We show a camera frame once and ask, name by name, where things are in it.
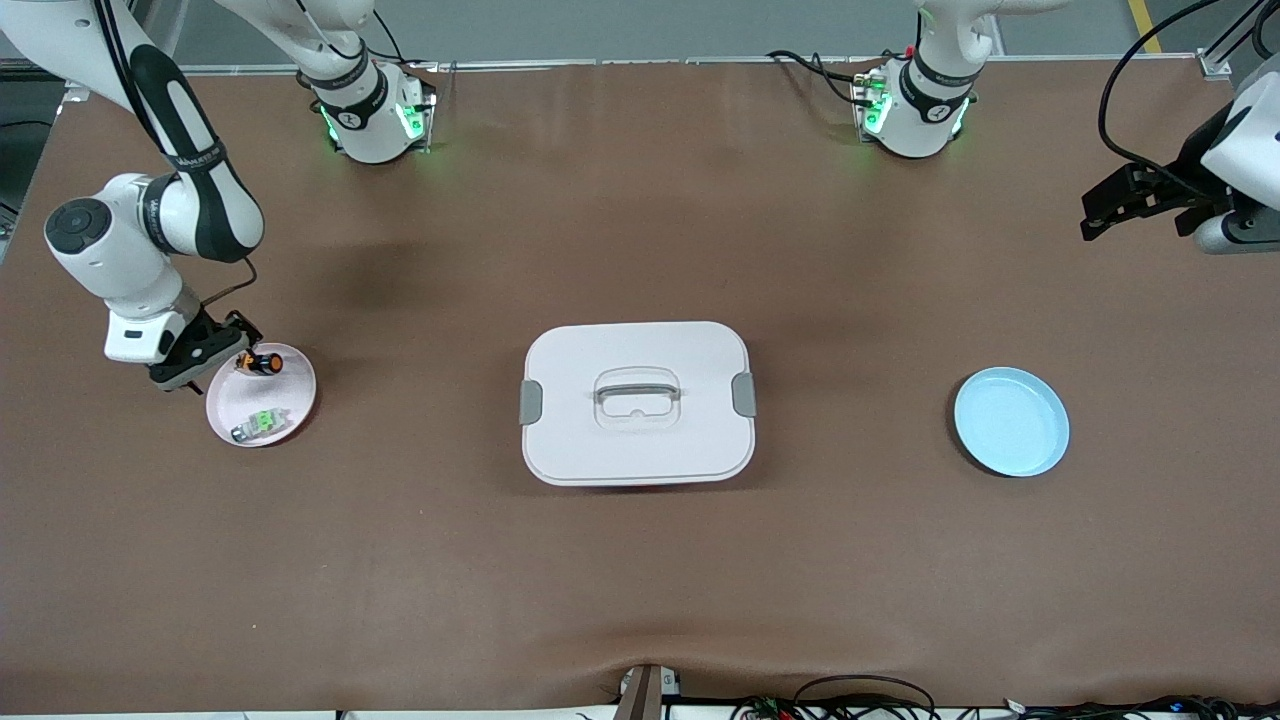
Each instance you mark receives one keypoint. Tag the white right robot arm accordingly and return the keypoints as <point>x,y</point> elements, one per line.
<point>110,250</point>

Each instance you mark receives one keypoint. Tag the aluminium frame post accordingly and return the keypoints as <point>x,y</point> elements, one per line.
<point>1215,65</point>
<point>75,72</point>

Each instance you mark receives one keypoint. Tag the orange push-button switch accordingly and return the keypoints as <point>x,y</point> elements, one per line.
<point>265,363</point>

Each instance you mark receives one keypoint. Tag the green push-button switch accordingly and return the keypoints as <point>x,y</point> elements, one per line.
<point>262,423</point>

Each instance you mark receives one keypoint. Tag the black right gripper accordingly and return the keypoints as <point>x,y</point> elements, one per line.
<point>216,331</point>

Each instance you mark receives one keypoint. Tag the light blue round plate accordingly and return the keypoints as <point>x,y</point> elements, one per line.
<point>1010,420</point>

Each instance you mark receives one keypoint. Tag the brown table mat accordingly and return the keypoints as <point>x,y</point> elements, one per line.
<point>640,580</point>

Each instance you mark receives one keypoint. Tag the white lidded storage box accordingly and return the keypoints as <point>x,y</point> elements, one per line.
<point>640,450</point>

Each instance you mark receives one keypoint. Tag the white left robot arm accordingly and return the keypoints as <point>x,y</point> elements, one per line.
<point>925,110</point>

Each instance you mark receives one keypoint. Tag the pink round plate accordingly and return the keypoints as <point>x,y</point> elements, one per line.
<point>290,400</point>

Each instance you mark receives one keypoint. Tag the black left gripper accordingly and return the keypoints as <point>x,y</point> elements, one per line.
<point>1192,159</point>

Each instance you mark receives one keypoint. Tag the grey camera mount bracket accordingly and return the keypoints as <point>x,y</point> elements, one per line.
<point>640,695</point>

